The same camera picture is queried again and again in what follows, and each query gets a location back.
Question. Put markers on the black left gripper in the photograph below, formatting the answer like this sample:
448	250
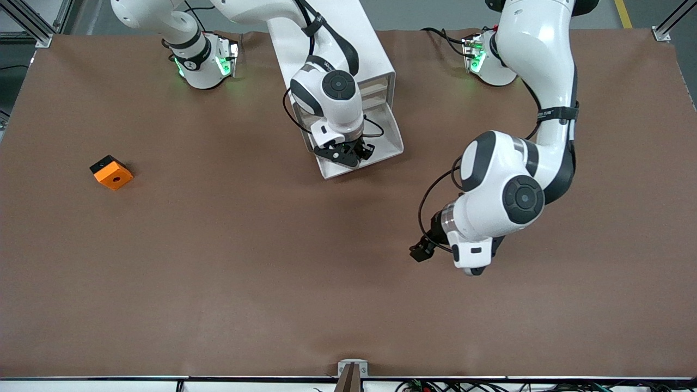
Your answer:
434	231

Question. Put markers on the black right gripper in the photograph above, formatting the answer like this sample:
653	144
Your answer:
361	147

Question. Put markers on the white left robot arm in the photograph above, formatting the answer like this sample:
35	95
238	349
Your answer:
501	179

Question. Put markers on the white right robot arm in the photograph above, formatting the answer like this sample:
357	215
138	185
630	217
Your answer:
343	111

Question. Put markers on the brown table mat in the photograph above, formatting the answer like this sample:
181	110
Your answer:
218	272

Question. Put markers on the orange box with black base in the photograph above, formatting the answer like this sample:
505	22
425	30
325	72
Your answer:
115	178

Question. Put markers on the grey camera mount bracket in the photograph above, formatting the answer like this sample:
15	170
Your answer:
351	381

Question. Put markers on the aluminium frame post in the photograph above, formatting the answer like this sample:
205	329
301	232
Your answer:
43	41
661	34

